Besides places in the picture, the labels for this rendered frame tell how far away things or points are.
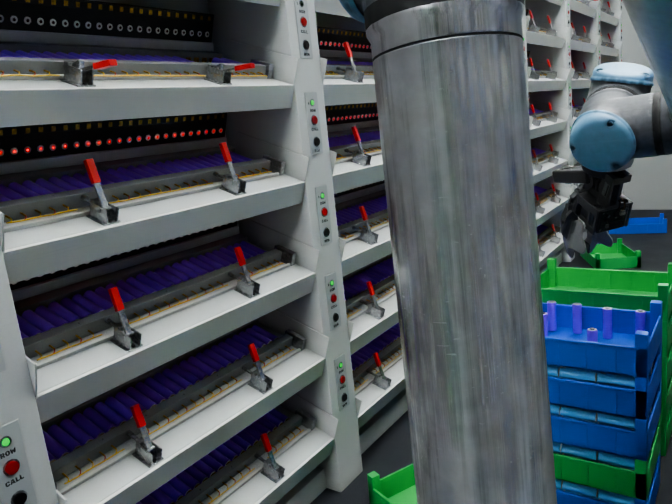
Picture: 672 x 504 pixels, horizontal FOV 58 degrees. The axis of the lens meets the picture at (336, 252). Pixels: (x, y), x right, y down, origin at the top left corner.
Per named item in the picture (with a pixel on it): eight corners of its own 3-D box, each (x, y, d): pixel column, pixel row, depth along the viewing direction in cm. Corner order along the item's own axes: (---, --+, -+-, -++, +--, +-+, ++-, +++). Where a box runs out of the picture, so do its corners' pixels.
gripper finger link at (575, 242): (572, 272, 114) (586, 231, 109) (554, 255, 119) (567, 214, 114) (586, 270, 115) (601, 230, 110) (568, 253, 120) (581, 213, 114)
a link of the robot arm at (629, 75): (587, 74, 93) (598, 53, 100) (574, 147, 101) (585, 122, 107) (653, 81, 89) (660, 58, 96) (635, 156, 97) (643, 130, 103)
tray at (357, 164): (444, 163, 178) (456, 116, 172) (328, 195, 129) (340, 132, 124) (386, 144, 187) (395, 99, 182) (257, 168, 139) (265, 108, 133)
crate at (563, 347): (662, 338, 120) (662, 300, 119) (647, 378, 104) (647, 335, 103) (513, 322, 138) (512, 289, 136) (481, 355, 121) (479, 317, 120)
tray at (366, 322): (452, 285, 186) (464, 244, 180) (345, 359, 137) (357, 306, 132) (395, 261, 195) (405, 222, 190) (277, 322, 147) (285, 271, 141)
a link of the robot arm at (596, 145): (648, 109, 80) (658, 76, 89) (559, 122, 87) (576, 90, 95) (656, 172, 84) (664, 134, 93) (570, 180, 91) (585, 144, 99)
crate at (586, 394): (661, 375, 122) (662, 338, 120) (646, 420, 106) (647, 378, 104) (515, 355, 139) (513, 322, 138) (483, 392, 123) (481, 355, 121)
